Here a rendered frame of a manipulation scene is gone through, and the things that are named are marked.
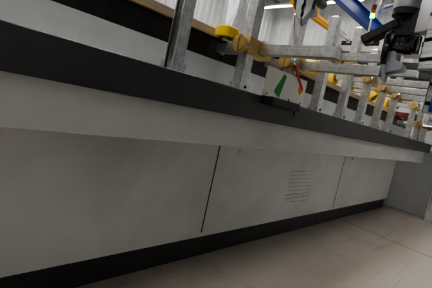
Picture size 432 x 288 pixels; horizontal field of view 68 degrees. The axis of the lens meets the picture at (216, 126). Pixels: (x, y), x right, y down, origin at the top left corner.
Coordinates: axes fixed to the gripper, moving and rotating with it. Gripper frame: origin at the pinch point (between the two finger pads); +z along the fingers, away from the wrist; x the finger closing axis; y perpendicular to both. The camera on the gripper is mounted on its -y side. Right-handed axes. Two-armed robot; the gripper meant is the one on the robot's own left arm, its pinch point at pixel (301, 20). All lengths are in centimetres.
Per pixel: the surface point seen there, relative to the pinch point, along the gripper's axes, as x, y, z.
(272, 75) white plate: 5.4, -1.1, 18.2
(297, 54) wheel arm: -8.5, -11.0, 13.2
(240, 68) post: 7.3, -15.2, 19.3
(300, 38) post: 6.1, 11.2, 2.4
